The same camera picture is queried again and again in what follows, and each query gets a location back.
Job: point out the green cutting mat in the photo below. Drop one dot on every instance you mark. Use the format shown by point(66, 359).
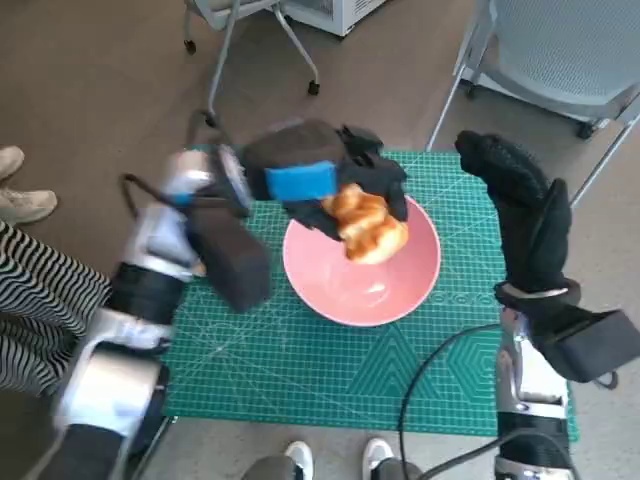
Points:
point(325, 375)

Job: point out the pink bowl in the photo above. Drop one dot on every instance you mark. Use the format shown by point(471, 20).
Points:
point(340, 285)

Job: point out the grey chair beige seat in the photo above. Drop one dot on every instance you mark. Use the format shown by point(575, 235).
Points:
point(210, 10)

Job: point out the white vented appliance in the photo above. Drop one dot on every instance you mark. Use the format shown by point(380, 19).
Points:
point(340, 12)

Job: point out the grey mesh chair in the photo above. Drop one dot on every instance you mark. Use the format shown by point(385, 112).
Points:
point(565, 45)

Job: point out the person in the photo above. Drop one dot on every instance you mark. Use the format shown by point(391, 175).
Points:
point(40, 300)

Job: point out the robot right leg white foot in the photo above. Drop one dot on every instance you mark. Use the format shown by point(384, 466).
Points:
point(376, 455)

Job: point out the white wheeled cart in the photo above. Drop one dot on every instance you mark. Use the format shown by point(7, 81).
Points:
point(530, 95)

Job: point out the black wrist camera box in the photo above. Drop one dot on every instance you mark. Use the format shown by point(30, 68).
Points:
point(585, 345)
point(235, 265)

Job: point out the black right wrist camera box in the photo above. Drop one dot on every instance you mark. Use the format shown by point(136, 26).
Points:
point(585, 345)

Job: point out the orange braided toy bread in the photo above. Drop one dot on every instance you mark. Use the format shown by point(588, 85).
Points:
point(370, 225)

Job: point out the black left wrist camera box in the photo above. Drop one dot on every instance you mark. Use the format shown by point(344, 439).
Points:
point(235, 265)

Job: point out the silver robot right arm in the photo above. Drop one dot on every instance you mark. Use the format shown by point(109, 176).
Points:
point(530, 380)

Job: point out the black knitted gloved right hand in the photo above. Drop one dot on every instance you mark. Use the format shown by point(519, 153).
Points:
point(530, 225)

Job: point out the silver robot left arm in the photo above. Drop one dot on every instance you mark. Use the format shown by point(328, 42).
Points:
point(110, 380)

